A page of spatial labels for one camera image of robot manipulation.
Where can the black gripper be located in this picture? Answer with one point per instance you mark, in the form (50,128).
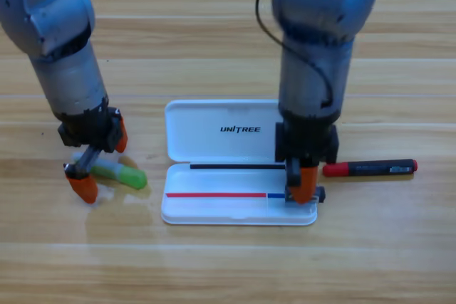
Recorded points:
(306,140)
(89,129)

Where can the black and blue eraser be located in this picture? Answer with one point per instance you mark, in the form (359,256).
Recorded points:
(321,194)

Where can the red and black marker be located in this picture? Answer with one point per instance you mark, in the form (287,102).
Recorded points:
(370,168)

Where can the white Unitree pencil case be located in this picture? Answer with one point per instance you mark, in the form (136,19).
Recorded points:
(228,183)

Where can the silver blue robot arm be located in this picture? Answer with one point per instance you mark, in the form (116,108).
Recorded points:
(60,51)
(317,33)

